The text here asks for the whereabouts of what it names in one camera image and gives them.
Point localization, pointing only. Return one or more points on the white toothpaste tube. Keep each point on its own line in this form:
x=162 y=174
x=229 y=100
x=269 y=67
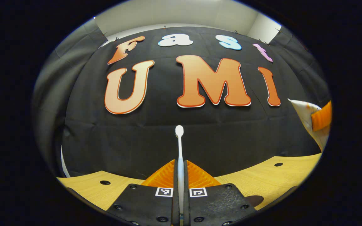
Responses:
x=303 y=116

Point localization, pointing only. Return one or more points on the wooden desktop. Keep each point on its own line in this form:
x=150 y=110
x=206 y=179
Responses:
x=262 y=179

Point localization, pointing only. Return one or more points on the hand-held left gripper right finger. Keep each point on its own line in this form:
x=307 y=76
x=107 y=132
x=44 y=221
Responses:
x=215 y=204

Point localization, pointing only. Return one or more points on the dark brown round coaster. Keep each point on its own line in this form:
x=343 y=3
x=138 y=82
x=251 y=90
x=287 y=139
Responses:
x=255 y=200

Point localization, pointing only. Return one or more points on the white toothbrush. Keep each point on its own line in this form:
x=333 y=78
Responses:
x=180 y=182

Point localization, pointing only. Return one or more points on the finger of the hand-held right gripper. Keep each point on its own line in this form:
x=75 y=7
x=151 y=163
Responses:
x=322 y=116

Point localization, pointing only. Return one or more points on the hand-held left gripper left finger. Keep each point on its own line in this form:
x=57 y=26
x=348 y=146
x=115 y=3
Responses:
x=146 y=204

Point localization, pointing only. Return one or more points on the black backdrop cloth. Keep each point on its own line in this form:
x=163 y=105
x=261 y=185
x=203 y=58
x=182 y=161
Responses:
x=168 y=138

